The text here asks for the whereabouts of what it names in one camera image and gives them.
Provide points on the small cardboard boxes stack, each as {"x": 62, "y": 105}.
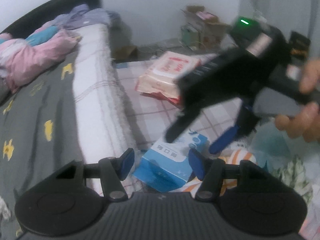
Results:
{"x": 202, "y": 30}

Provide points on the green white cloth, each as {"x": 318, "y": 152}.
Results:
{"x": 294, "y": 176}

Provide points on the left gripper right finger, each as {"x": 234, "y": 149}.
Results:
{"x": 210, "y": 172}

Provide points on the black snack bag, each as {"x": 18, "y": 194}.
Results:
{"x": 299, "y": 46}

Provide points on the pink grey duvet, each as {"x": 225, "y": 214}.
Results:
{"x": 22, "y": 60}

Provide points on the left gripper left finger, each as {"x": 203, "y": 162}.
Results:
{"x": 112, "y": 172}

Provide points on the dark bed headboard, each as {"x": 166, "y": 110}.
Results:
{"x": 28, "y": 23}

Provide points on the red tissue pack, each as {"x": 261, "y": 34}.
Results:
{"x": 159, "y": 80}

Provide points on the blue white mask box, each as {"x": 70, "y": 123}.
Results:
{"x": 165, "y": 166}

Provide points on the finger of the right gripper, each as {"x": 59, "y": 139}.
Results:
{"x": 224, "y": 140}
{"x": 184, "y": 118}

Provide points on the white fleece blanket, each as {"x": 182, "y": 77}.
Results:
{"x": 103, "y": 128}

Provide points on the purple clothing pile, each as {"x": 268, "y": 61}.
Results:
{"x": 82, "y": 16}

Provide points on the orange striped towel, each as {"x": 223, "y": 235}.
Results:
{"x": 231, "y": 157}

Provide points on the white plastic bag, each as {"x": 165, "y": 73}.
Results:
{"x": 270, "y": 148}

